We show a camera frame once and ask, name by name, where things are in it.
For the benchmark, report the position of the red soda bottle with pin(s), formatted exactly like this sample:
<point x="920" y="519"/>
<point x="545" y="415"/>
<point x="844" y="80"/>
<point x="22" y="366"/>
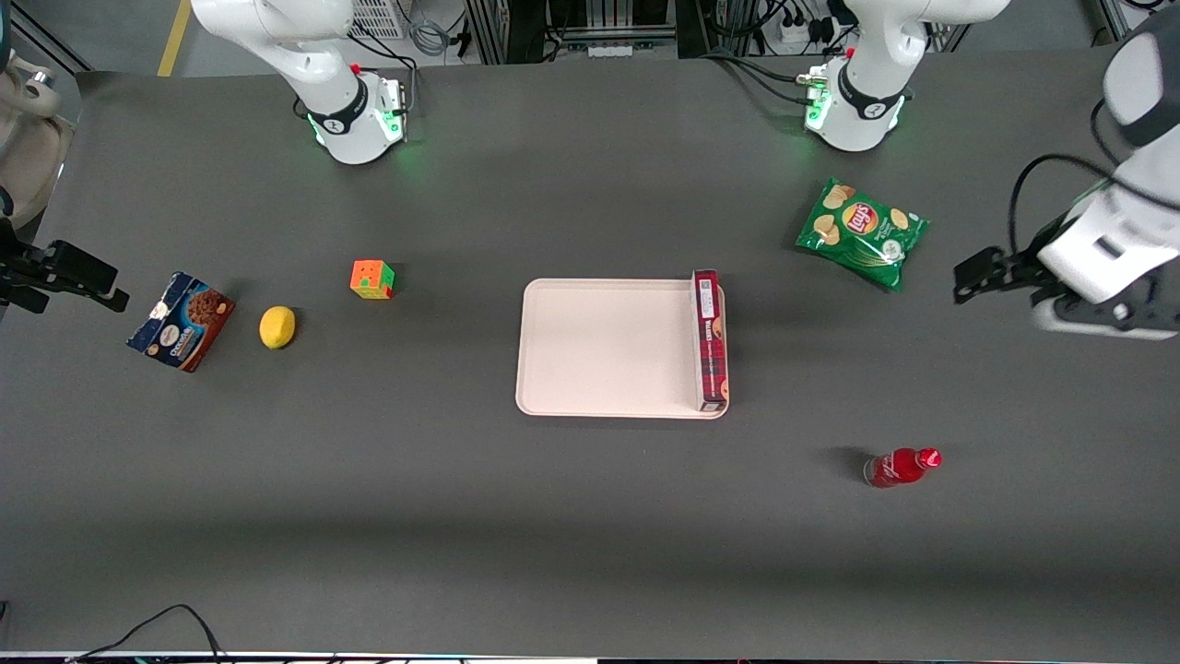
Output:
<point x="899" y="468"/>

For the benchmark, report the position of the white power strip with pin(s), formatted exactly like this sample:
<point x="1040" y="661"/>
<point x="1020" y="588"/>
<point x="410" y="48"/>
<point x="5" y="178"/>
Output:
<point x="802" y="32"/>

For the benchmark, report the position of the grey table mat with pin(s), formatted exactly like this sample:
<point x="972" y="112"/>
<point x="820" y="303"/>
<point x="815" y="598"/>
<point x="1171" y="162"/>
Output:
<point x="590" y="553"/>

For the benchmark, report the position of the aluminium equipment rack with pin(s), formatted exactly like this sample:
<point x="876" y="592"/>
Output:
<point x="572" y="28"/>

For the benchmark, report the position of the yellow lemon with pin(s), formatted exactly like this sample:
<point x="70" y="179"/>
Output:
<point x="277" y="327"/>

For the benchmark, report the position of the red tartan cookie box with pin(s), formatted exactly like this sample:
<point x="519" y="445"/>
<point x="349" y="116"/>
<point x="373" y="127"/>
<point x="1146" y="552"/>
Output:
<point x="712" y="350"/>

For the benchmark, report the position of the green potato chips bag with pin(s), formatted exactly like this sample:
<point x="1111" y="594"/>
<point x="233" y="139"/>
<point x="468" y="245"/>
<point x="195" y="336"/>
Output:
<point x="862" y="231"/>

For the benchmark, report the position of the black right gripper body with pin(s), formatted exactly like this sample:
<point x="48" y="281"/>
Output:
<point x="20" y="266"/>

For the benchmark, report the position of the blue chocolate cookie box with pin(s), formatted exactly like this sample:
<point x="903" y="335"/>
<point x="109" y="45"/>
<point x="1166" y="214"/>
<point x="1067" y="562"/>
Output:
<point x="182" y="323"/>

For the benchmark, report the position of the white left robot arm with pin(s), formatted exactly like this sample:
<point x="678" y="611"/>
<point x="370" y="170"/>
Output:
<point x="1143" y="83"/>

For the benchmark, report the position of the colourful puzzle cube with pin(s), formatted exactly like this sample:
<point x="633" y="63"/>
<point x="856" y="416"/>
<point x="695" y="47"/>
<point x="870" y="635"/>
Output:
<point x="371" y="279"/>

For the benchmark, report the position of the white vented box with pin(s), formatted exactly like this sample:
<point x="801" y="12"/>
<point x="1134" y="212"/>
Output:
<point x="378" y="17"/>

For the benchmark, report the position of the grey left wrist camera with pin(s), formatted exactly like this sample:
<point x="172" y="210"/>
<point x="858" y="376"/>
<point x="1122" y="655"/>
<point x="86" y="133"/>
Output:
<point x="1088" y="319"/>

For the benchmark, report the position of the pale pink plastic tray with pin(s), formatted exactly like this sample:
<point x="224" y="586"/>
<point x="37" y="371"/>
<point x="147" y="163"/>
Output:
<point x="608" y="349"/>

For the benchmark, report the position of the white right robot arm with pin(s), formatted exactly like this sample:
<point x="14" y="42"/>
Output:
<point x="323" y="65"/>

